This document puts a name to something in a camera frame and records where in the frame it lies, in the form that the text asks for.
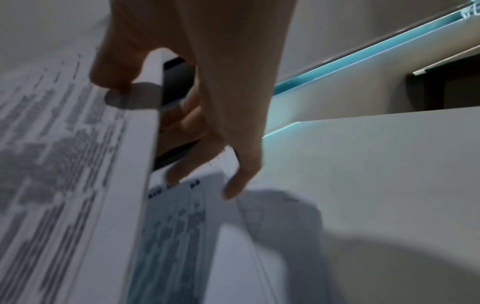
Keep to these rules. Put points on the printed table paper sheet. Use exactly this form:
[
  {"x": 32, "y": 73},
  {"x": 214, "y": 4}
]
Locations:
[{"x": 176, "y": 237}]

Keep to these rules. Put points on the printed text paper sheet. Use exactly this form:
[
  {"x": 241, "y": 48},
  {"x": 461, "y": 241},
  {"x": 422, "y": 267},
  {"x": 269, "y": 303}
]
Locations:
[{"x": 63, "y": 166}]

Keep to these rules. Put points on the teal glass strip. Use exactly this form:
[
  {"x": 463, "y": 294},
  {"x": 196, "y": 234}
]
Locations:
[{"x": 337, "y": 63}]

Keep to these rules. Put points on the plain white paper sheet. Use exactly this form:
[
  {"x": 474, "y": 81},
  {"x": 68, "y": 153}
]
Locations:
[{"x": 262, "y": 243}]

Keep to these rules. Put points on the black binder clip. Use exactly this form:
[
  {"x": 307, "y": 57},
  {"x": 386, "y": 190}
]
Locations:
[{"x": 178, "y": 78}]

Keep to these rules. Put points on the person's right hand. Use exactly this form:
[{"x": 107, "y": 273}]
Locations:
[{"x": 232, "y": 59}]

